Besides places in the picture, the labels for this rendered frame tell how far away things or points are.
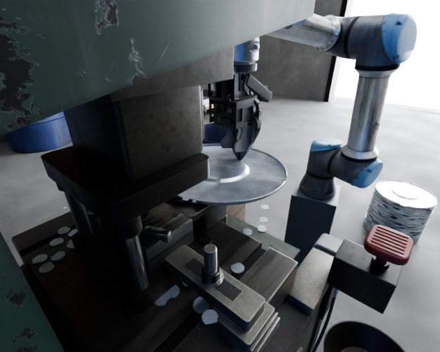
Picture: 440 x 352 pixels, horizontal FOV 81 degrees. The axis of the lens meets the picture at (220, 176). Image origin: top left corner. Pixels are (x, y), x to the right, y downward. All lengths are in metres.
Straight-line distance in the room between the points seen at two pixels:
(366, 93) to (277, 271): 0.63
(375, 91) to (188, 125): 0.66
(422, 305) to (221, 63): 1.39
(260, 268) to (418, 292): 1.20
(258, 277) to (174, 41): 0.36
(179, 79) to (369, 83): 0.68
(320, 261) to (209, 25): 0.49
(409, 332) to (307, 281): 0.91
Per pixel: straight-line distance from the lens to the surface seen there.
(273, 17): 0.26
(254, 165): 0.59
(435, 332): 1.47
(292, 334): 0.50
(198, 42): 0.18
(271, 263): 0.47
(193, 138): 0.37
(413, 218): 1.70
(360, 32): 0.89
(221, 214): 0.54
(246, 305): 0.35
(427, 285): 1.65
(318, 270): 0.56
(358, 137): 0.96
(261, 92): 0.60
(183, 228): 0.42
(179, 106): 0.34
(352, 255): 0.52
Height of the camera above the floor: 1.04
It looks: 29 degrees down
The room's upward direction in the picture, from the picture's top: straight up
